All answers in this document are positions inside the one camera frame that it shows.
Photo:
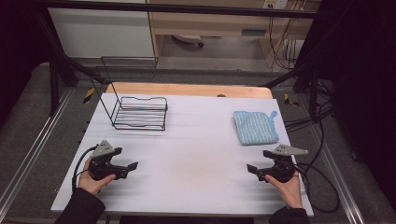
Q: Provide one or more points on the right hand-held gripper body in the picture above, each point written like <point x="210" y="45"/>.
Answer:
<point x="283" y="169"/>

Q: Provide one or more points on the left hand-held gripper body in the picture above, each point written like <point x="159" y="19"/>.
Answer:
<point x="101" y="165"/>

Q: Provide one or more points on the blue striped towel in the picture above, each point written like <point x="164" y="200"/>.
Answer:
<point x="255" y="127"/>

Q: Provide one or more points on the person's left hand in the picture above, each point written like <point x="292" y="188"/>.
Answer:
<point x="90" y="185"/>

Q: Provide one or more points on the person's right hand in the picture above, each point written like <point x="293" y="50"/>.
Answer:
<point x="291" y="191"/>

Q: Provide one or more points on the yellow black tape strip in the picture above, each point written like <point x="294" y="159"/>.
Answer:
<point x="290" y="101"/>
<point x="88" y="95"/>

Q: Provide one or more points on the white table cover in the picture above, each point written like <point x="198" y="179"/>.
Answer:
<point x="193" y="165"/>

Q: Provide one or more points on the wooden table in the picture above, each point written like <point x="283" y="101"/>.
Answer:
<point x="186" y="89"/>

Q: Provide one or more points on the white cabinet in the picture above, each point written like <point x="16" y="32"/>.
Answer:
<point x="99" y="31"/>

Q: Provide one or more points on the black curtain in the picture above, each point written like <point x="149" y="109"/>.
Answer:
<point x="364" y="77"/>
<point x="15" y="46"/>

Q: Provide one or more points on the white caster base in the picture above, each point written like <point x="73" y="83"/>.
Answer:
<point x="186" y="38"/>

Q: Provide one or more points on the light wooden desk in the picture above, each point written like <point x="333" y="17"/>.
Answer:
<point x="211" y="23"/>

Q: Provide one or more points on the aluminium floor rail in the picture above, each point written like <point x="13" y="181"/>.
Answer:
<point x="34" y="146"/>
<point x="339" y="174"/>

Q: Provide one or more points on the black frame post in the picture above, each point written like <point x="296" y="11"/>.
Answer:
<point x="313" y="90"/>
<point x="54" y="77"/>

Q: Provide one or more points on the white wall socket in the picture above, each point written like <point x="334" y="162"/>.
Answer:
<point x="275" y="3"/>

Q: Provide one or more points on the black frame bar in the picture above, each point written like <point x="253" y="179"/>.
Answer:
<point x="186" y="8"/>

